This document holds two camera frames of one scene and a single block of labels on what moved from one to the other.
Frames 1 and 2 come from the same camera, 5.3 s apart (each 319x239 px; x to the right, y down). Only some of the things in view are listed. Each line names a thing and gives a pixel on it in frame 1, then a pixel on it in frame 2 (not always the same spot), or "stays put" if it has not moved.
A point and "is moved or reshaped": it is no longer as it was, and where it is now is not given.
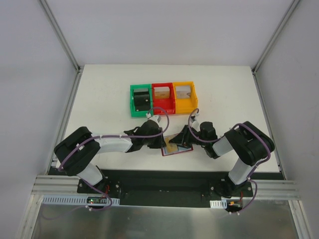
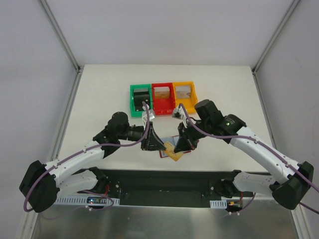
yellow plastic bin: (186, 97) stays put
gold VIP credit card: (171, 148) is moved or reshaped
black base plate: (163, 188) stays put
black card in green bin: (142, 99) stays put
